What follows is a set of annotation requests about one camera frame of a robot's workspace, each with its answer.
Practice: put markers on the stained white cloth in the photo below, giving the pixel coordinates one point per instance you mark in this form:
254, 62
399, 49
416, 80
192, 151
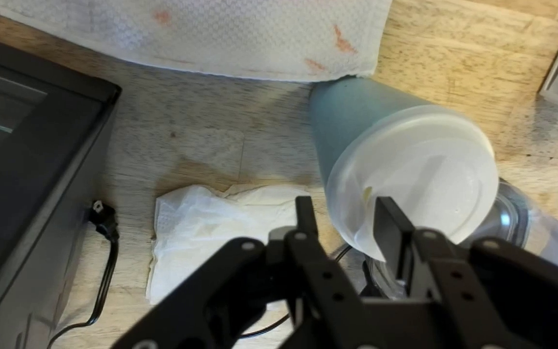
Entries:
213, 31

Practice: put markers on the black toaster oven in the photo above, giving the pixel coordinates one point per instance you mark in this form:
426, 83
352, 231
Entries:
19, 161

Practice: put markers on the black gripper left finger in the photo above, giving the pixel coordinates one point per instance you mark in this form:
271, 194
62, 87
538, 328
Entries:
306, 223

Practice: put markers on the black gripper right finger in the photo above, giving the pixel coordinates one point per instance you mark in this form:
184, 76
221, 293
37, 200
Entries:
391, 235

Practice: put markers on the grey cup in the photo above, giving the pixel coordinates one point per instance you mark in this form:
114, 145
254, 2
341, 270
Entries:
349, 116

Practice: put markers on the crumpled white paper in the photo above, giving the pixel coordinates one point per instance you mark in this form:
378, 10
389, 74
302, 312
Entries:
213, 225

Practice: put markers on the white coffee cup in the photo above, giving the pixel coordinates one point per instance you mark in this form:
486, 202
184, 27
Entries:
420, 167

